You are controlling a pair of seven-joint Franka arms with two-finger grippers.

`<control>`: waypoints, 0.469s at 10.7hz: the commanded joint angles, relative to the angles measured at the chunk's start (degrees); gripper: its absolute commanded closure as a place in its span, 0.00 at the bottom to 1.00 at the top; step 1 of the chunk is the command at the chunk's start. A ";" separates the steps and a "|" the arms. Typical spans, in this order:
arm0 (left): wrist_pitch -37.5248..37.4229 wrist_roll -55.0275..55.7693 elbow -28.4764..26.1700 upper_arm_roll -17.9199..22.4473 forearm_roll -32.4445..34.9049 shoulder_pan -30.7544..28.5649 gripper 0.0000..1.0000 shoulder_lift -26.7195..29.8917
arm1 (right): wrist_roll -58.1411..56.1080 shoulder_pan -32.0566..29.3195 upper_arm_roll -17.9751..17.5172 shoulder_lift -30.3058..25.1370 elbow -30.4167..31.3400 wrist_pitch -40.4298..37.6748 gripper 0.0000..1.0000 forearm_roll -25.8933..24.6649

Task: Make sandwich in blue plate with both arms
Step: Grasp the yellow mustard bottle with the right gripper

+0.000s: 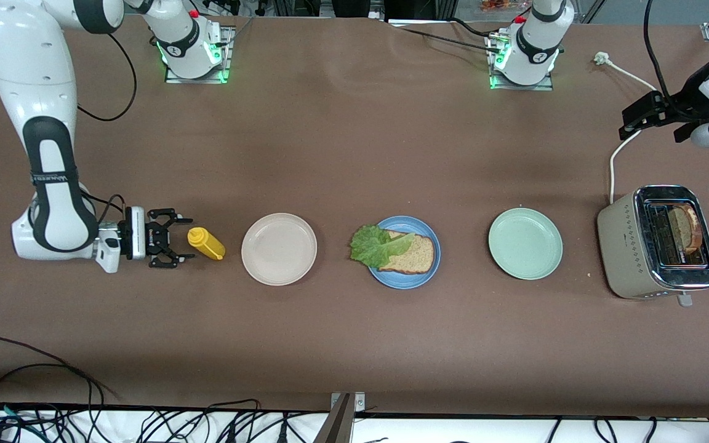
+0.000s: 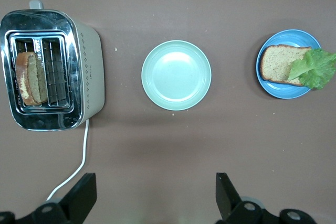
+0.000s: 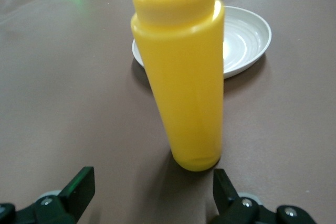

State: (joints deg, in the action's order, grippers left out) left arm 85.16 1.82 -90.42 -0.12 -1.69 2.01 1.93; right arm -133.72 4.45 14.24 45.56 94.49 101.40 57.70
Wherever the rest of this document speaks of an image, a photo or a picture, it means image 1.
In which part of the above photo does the yellow mustard squeeze bottle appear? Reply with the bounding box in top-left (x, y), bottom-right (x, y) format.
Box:
top-left (187, 227), bottom-right (226, 261)

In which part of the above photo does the brown bread slice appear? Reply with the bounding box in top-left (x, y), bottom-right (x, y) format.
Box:
top-left (379, 231), bottom-right (436, 274)
top-left (667, 206), bottom-right (702, 253)

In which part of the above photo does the green lettuce leaf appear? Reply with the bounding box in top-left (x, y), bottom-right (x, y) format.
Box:
top-left (349, 225), bottom-right (417, 270)

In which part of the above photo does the beige round plate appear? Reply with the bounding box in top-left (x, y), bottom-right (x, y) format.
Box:
top-left (241, 212), bottom-right (318, 287)

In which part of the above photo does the pale green round plate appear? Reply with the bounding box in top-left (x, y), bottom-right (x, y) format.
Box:
top-left (487, 207), bottom-right (564, 281)

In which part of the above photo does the blue round plate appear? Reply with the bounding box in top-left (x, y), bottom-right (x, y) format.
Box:
top-left (364, 215), bottom-right (441, 290)

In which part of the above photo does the beige chrome toaster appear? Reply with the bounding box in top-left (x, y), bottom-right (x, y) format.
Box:
top-left (596, 184), bottom-right (709, 308)

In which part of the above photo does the grey metal strut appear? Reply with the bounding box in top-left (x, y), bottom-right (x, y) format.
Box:
top-left (313, 394), bottom-right (355, 443)

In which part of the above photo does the white toaster power cord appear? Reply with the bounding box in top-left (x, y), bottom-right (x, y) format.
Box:
top-left (595, 52), bottom-right (658, 205)

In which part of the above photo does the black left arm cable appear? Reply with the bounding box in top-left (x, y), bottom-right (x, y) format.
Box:
top-left (644, 0), bottom-right (709, 118)

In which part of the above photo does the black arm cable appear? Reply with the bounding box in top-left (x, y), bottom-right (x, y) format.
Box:
top-left (76, 34), bottom-right (138, 222)
top-left (644, 0), bottom-right (709, 118)

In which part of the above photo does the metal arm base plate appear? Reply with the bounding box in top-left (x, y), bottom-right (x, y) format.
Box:
top-left (164, 25), bottom-right (233, 84)
top-left (489, 31), bottom-right (555, 92)

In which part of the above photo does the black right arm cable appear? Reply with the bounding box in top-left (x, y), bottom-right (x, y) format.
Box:
top-left (76, 34), bottom-right (138, 222)

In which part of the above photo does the black floor cable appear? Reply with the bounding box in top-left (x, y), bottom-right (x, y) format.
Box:
top-left (206, 399), bottom-right (264, 431)

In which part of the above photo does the black base cable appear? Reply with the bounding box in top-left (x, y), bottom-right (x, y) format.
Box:
top-left (399, 26), bottom-right (503, 53)

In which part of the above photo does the metal table edge bracket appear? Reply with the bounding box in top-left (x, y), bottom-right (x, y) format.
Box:
top-left (332, 392), bottom-right (366, 412)

